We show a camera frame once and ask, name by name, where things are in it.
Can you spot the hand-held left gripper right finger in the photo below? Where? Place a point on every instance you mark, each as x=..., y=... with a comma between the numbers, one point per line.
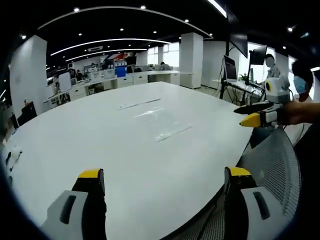
x=250, y=215

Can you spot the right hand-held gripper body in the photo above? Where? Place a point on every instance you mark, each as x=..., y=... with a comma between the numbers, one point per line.
x=277, y=91

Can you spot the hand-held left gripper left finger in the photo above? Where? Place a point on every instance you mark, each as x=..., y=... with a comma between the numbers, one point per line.
x=75, y=220

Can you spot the clear resealable plastic bag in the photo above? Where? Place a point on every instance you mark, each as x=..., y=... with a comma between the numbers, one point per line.
x=160, y=120

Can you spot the person's right hand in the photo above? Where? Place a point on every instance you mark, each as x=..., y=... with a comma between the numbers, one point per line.
x=292, y=113

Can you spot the white side desk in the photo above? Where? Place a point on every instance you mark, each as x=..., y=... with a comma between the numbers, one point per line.
x=240, y=86

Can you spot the person's head with blue mask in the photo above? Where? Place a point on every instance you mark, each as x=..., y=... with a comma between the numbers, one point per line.
x=302, y=77

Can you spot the green potted plant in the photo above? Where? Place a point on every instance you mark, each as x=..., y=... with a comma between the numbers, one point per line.
x=243, y=77

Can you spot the black tripod stand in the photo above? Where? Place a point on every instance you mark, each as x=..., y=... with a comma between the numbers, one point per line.
x=222, y=87

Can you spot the grey mesh office chair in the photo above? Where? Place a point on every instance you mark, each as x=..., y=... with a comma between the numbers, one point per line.
x=272, y=160

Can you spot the silver monitor on stand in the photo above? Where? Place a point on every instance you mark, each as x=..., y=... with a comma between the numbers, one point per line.
x=230, y=68

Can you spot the person's dark clothing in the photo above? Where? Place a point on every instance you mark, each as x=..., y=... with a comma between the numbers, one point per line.
x=310, y=170

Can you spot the white crumpled object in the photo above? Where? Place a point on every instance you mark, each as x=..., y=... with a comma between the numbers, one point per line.
x=13, y=156

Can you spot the row of white desks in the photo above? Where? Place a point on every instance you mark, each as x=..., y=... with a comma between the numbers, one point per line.
x=130, y=80

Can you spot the blue storage box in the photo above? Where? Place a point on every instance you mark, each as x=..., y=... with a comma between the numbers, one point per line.
x=120, y=71

